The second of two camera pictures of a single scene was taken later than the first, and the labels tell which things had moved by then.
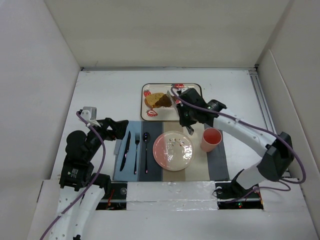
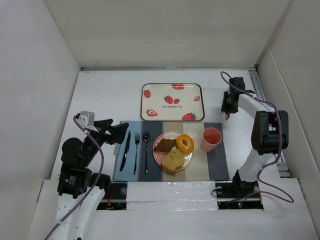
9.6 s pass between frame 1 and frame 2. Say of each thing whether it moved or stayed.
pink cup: stayed
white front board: stayed
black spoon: stayed
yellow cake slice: moved
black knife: stayed
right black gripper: moved
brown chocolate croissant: moved
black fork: stayed
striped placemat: stayed
